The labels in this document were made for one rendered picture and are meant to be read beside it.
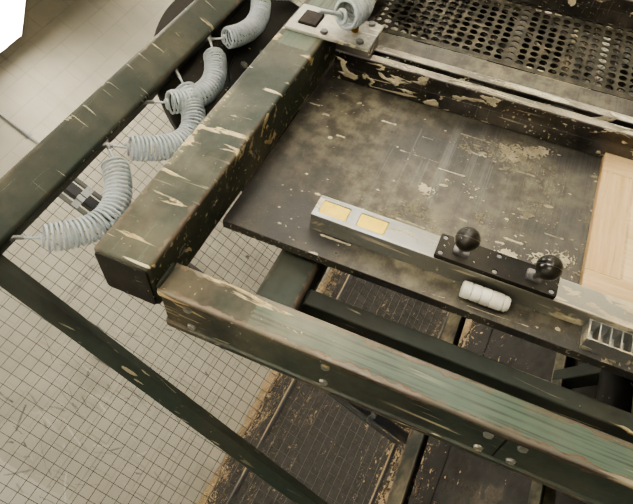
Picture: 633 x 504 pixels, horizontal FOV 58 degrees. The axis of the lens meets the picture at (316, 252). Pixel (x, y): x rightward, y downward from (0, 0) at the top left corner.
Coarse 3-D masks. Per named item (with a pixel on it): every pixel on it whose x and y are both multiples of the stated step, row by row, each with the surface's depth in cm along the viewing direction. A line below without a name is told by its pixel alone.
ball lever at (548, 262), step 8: (544, 256) 81; (552, 256) 81; (536, 264) 82; (544, 264) 80; (552, 264) 80; (560, 264) 80; (528, 272) 91; (536, 272) 82; (544, 272) 81; (552, 272) 80; (560, 272) 80; (536, 280) 91; (552, 280) 81
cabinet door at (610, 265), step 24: (600, 168) 114; (624, 168) 113; (600, 192) 108; (624, 192) 109; (600, 216) 105; (624, 216) 105; (600, 240) 101; (624, 240) 101; (600, 264) 98; (624, 264) 99; (600, 288) 95; (624, 288) 95
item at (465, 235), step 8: (464, 232) 83; (472, 232) 83; (456, 240) 84; (464, 240) 83; (472, 240) 82; (480, 240) 83; (456, 248) 94; (464, 248) 83; (472, 248) 83; (464, 256) 94
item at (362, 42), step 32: (320, 32) 120; (352, 32) 121; (352, 64) 124; (384, 64) 121; (416, 64) 122; (416, 96) 124; (448, 96) 121; (480, 96) 118; (512, 96) 116; (544, 96) 117; (512, 128) 120; (544, 128) 117; (576, 128) 114; (608, 128) 112
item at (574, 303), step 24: (312, 216) 100; (360, 240) 99; (384, 240) 96; (408, 240) 97; (432, 240) 97; (432, 264) 96; (504, 288) 93; (576, 288) 92; (552, 312) 93; (576, 312) 90; (600, 312) 90; (624, 312) 90
